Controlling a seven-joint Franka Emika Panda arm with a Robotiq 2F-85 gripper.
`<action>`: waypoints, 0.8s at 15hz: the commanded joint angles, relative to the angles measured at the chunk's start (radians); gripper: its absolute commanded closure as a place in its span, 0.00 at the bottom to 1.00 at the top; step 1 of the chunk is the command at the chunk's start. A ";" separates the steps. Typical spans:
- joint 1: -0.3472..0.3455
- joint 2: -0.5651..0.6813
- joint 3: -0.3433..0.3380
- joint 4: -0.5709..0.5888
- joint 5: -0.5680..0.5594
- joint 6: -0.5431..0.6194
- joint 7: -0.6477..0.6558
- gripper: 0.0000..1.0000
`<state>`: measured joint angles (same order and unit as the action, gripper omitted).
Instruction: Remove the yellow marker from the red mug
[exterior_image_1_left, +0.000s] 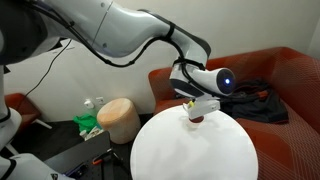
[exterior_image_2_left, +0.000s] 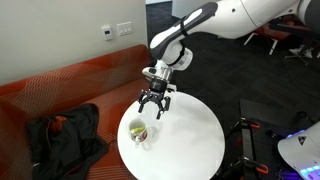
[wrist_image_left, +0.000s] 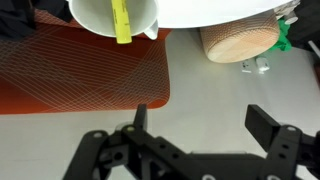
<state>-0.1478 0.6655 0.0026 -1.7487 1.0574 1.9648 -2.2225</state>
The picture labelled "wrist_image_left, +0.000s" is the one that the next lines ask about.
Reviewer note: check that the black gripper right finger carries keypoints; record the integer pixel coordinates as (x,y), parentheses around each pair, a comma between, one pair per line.
(283,150)

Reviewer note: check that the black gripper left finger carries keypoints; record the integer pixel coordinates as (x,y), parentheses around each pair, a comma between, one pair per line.
(146,153)

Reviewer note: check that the yellow marker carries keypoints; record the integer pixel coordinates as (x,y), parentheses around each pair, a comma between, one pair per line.
(121,23)

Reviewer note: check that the red mug white inside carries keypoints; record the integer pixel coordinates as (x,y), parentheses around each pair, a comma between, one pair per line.
(93,16)

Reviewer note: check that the red mesh placemat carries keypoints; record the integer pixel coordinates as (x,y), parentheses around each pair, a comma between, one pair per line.
(83,76)

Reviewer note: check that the green plastic bag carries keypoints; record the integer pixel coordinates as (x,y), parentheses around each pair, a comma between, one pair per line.
(281,38)

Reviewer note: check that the black jacket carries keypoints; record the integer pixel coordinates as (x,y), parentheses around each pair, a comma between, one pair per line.
(16,16)

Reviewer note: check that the white wall outlet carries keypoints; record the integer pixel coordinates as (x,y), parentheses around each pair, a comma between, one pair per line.
(247,66)

